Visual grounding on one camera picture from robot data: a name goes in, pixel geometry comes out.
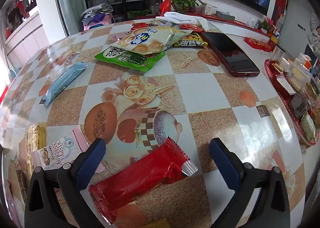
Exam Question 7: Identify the pink white snack packet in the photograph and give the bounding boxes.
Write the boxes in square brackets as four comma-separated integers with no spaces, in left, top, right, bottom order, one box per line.
[31,127,104,173]

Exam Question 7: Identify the cream biscuit bag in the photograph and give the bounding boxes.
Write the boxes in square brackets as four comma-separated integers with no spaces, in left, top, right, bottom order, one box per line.
[110,26,194,55]

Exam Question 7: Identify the smartphone in red case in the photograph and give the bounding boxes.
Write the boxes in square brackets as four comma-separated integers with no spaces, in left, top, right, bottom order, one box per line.
[201,32,261,77]

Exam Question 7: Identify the green potted plant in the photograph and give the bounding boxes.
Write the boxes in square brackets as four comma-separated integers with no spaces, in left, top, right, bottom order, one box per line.
[171,0,199,14]

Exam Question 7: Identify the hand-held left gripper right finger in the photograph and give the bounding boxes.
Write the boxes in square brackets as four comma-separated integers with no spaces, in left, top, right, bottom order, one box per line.
[209,138,291,228]

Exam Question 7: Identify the red wall hanging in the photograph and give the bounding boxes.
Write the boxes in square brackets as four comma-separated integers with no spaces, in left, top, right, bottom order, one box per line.
[274,0,288,22]

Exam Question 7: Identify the red apple ornament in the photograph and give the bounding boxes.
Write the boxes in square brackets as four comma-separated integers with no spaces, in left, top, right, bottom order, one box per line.
[160,0,173,16]

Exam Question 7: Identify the red candy box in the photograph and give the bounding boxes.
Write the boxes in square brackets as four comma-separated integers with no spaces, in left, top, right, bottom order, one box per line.
[245,36,273,52]

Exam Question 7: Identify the white plastic bag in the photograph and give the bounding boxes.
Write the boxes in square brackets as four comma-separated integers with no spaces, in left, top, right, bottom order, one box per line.
[247,17,260,29]

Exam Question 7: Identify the orange snack packet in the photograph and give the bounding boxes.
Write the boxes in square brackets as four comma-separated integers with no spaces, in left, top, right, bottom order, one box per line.
[131,22,150,30]

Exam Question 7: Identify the pale green packet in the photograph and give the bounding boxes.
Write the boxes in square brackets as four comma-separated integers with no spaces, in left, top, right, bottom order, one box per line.
[300,113,317,144]

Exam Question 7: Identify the hanging clothes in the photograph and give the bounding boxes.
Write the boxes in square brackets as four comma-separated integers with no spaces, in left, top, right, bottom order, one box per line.
[5,0,38,39]

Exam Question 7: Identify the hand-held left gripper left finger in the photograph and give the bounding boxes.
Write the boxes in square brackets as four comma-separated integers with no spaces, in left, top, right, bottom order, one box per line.
[24,138,107,228]

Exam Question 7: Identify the red round tray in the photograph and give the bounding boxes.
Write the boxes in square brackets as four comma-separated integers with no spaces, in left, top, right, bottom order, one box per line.
[264,59,320,147]

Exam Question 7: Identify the pink stool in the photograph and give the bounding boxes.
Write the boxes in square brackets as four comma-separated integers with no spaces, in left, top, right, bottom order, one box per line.
[84,15,115,31]

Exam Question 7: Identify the grey tissue box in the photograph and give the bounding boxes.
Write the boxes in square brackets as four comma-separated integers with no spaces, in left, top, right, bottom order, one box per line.
[215,11,236,20]

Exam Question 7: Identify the small red snack packet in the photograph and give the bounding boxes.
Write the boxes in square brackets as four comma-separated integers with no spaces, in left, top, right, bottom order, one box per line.
[180,24,204,33]

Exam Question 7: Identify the pink potted flowers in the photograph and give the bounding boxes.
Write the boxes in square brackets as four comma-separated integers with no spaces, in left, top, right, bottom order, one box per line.
[259,17,275,34]

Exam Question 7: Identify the yellow striped packet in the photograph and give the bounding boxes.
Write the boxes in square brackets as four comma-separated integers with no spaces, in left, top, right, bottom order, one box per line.
[136,219,170,228]

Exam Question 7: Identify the clear plastic bag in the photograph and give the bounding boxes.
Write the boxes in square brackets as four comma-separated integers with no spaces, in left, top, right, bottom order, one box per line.
[285,63,313,91]

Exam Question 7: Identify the light blue snack packet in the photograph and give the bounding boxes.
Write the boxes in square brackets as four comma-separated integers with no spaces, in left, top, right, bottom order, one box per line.
[39,61,88,106]

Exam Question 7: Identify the glass jar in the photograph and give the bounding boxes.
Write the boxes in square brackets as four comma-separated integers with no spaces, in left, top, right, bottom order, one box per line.
[271,45,285,61]

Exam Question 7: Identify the dark tea packet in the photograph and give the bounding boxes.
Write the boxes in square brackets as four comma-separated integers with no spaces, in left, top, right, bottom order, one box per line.
[290,91,314,120]

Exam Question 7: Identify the white card packet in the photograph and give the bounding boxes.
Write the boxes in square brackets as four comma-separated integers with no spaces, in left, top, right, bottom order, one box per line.
[276,74,297,95]

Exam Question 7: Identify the green snack bag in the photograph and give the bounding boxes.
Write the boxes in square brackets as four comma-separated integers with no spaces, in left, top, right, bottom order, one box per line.
[94,45,167,72]

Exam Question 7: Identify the pile of clothes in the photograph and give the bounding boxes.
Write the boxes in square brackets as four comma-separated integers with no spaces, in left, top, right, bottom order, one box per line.
[81,3,114,25]

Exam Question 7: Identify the gold snack packet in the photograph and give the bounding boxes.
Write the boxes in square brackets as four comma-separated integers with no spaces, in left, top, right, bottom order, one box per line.
[25,123,48,176]

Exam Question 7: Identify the white towel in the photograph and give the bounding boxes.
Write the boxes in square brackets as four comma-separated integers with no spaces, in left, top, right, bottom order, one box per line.
[155,11,209,31]

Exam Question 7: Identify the yellow snack packet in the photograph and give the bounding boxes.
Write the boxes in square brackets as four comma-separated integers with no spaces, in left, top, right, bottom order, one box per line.
[174,33,208,47]

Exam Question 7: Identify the small white boxes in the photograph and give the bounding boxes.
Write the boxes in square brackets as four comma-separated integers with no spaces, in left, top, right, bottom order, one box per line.
[200,2,218,15]

